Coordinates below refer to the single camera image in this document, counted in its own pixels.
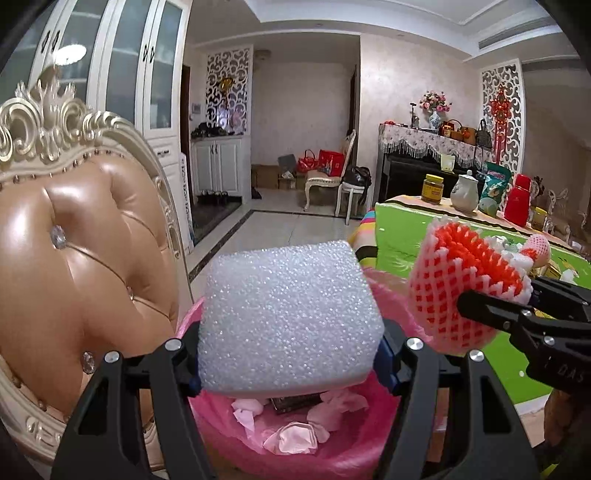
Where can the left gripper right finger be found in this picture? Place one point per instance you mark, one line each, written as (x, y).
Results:
(484, 436)

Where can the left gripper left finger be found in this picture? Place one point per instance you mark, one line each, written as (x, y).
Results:
(104, 438)

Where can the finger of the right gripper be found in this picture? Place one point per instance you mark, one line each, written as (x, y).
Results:
(560, 299)
(520, 322)

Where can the pink foam net front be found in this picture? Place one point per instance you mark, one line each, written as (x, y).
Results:
(453, 259)

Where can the pink foam net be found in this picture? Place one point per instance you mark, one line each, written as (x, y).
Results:
(453, 259)
(537, 247)

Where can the white foam block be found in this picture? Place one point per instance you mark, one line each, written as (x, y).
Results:
(287, 321)

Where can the pink trash bag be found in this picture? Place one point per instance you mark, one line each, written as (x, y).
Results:
(340, 437)

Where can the person right hand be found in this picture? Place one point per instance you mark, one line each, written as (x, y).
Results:
(567, 423)

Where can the beige ornate sofa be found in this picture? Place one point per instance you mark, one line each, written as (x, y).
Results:
(559, 220)

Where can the small yellow lid jar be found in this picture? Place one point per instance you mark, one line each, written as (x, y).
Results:
(539, 218)

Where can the red thermos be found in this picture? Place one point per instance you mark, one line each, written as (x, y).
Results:
(517, 205)

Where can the white ceramic teapot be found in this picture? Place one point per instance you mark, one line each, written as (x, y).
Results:
(465, 196)

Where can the green cartoon tablecloth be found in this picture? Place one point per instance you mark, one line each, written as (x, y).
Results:
(392, 295)

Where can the yellow lid honey jar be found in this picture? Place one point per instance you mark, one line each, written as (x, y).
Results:
(432, 189)

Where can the green snack bag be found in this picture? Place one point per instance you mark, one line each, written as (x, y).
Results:
(497, 179)

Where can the black product box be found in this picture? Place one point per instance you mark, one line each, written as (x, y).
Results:
(284, 405)

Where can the piano with lace cover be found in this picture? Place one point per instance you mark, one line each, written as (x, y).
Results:
(406, 156)

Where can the black handbag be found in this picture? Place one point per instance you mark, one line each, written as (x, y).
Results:
(483, 136)

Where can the ornate leather chair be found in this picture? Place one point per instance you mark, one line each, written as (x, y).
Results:
(91, 255)

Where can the red chinese knot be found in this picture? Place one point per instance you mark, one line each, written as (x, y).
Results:
(501, 111)

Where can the red gift bag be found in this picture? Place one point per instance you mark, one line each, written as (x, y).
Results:
(331, 162)

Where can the flower vase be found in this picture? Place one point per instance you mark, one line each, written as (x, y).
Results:
(436, 105)

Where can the white dining chair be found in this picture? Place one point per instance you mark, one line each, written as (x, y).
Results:
(315, 178)

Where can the cardboard box on floor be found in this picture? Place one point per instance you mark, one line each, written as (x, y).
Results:
(265, 176)

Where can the low white cabinet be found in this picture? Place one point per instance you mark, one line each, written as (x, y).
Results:
(222, 164)

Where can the white display cabinet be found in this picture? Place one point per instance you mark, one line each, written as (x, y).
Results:
(131, 67)

